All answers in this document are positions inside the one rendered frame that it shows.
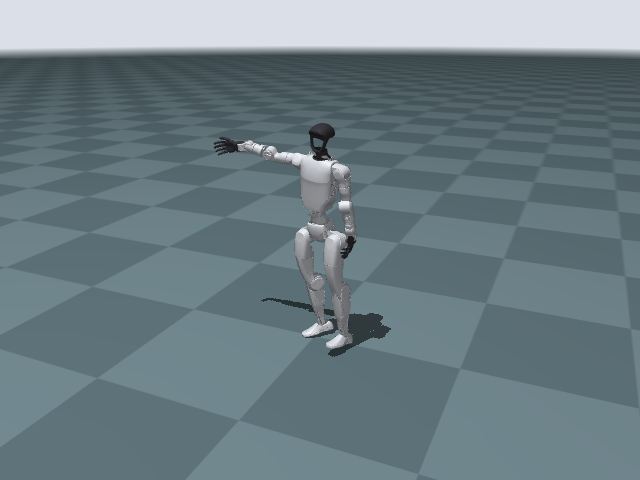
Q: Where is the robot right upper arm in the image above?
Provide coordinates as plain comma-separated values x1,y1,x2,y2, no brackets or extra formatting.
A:
263,146,306,169

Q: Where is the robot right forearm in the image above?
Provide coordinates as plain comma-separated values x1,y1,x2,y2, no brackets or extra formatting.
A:
237,140,269,157

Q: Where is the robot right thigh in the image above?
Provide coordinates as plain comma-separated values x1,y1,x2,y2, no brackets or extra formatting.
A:
295,226,325,290

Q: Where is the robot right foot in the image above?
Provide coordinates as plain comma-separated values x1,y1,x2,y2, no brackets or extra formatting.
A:
302,320,334,337

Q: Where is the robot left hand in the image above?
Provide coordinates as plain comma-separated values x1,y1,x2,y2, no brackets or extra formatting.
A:
340,236,356,259

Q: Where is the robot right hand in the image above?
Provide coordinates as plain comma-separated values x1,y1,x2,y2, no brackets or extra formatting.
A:
214,137,245,156

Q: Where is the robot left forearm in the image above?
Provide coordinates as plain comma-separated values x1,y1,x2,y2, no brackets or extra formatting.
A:
342,201,357,241

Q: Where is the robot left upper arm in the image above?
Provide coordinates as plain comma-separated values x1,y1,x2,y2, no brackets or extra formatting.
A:
332,163,351,213

